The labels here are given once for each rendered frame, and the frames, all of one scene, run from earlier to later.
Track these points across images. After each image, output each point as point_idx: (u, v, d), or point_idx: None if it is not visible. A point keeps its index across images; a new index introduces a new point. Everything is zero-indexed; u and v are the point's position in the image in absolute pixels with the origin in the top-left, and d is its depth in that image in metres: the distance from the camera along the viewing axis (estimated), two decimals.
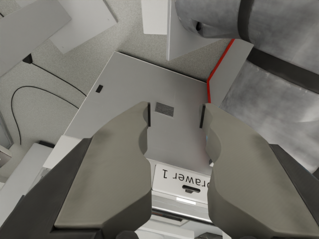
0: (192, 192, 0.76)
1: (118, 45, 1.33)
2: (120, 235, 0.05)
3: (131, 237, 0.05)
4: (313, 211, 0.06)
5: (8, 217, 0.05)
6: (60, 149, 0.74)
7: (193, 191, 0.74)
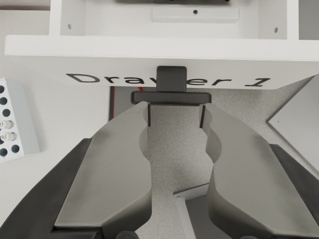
0: (158, 78, 0.17)
1: (260, 93, 1.08)
2: (120, 235, 0.05)
3: (131, 237, 0.05)
4: (313, 211, 0.06)
5: (8, 217, 0.05)
6: None
7: (159, 96, 0.17)
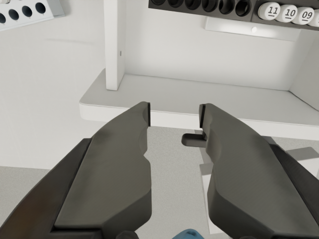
0: None
1: None
2: (120, 235, 0.05)
3: (131, 237, 0.05)
4: (313, 211, 0.06)
5: (8, 217, 0.05)
6: None
7: (205, 144, 0.22)
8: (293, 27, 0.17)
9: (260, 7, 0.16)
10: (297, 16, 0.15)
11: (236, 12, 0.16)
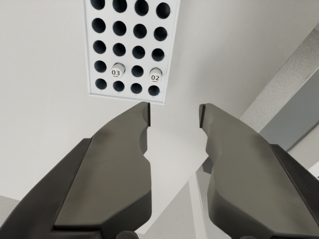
0: None
1: None
2: (120, 235, 0.05)
3: (131, 237, 0.05)
4: (313, 211, 0.06)
5: (8, 217, 0.05)
6: None
7: None
8: None
9: None
10: None
11: None
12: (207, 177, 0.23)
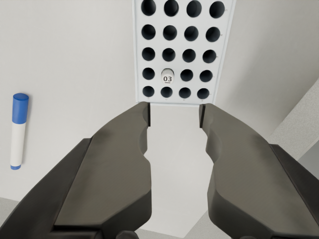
0: None
1: None
2: (120, 235, 0.05)
3: (131, 237, 0.05)
4: (313, 211, 0.06)
5: (8, 217, 0.05)
6: None
7: None
8: None
9: None
10: None
11: None
12: None
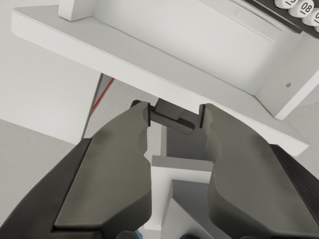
0: (159, 103, 0.19)
1: None
2: (120, 235, 0.05)
3: (131, 237, 0.05)
4: (313, 211, 0.06)
5: (8, 217, 0.05)
6: None
7: (154, 116, 0.20)
8: (275, 13, 0.16)
9: None
10: None
11: None
12: None
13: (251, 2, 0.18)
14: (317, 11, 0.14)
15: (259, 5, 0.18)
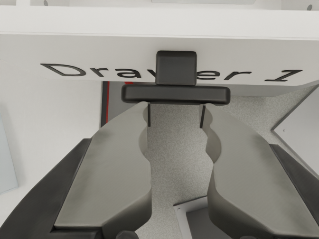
0: (158, 68, 0.13)
1: (265, 100, 1.03)
2: (120, 235, 0.05)
3: (131, 237, 0.05)
4: (313, 211, 0.06)
5: (8, 217, 0.05)
6: None
7: (159, 91, 0.13)
8: None
9: None
10: None
11: None
12: None
13: None
14: None
15: None
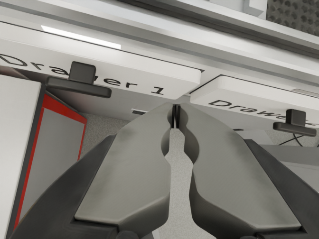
0: (70, 70, 0.23)
1: None
2: (120, 235, 0.05)
3: (131, 237, 0.05)
4: (288, 201, 0.06)
5: (34, 203, 0.06)
6: None
7: (69, 83, 0.22)
8: None
9: None
10: None
11: None
12: None
13: None
14: None
15: None
